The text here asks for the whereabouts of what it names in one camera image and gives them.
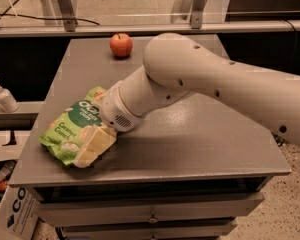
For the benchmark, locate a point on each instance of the grey lower drawer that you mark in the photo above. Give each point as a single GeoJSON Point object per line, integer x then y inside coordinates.
{"type": "Point", "coordinates": [164, 230]}

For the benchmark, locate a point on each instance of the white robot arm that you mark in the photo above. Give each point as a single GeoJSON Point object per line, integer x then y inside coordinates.
{"type": "Point", "coordinates": [175, 65]}

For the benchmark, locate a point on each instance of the grey upper drawer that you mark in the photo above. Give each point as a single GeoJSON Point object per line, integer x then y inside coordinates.
{"type": "Point", "coordinates": [149, 210]}

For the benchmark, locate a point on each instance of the right metal bracket post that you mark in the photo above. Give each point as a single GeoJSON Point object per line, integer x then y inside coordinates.
{"type": "Point", "coordinates": [197, 13]}

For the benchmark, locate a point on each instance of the white pump bottle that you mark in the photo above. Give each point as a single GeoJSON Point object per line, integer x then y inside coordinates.
{"type": "Point", "coordinates": [7, 101]}

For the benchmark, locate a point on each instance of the left metal bracket post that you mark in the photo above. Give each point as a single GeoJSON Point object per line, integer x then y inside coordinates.
{"type": "Point", "coordinates": [68, 14]}

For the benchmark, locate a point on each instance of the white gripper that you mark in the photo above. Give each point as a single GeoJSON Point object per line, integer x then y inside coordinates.
{"type": "Point", "coordinates": [115, 108]}

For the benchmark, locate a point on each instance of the metal bracket post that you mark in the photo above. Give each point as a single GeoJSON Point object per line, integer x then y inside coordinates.
{"type": "Point", "coordinates": [68, 14]}
{"type": "Point", "coordinates": [197, 13]}

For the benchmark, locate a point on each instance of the white cardboard box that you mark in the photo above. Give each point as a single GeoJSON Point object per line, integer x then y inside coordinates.
{"type": "Point", "coordinates": [17, 217]}

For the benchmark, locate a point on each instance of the red apple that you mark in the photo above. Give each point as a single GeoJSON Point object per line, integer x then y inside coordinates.
{"type": "Point", "coordinates": [121, 45]}

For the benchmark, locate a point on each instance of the green rice chip bag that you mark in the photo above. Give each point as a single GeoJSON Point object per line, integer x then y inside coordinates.
{"type": "Point", "coordinates": [65, 135]}

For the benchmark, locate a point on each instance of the grey drawer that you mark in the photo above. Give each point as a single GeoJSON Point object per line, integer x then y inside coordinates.
{"type": "Point", "coordinates": [149, 210]}
{"type": "Point", "coordinates": [164, 230]}

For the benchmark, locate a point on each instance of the metal frame rail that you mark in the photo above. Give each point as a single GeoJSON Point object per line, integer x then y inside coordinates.
{"type": "Point", "coordinates": [147, 30]}

